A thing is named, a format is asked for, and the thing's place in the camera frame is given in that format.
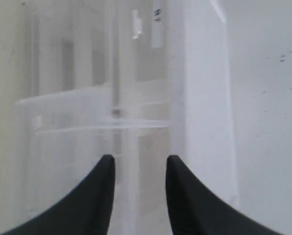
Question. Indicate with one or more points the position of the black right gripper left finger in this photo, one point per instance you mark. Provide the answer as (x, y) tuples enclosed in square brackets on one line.
[(86, 210)]

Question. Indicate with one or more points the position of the bottom wide clear drawer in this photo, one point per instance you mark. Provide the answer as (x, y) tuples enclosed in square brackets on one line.
[(52, 68)]

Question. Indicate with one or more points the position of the middle wide clear drawer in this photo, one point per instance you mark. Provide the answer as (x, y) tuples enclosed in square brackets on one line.
[(87, 67)]

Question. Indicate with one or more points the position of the white translucent drawer cabinet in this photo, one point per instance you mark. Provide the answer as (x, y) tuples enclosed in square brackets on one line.
[(49, 164)]

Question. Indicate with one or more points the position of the wide clear drawer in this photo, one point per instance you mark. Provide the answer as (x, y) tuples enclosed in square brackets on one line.
[(87, 67), (52, 68)]

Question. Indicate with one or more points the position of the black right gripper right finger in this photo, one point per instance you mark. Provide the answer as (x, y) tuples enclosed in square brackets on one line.
[(194, 209)]

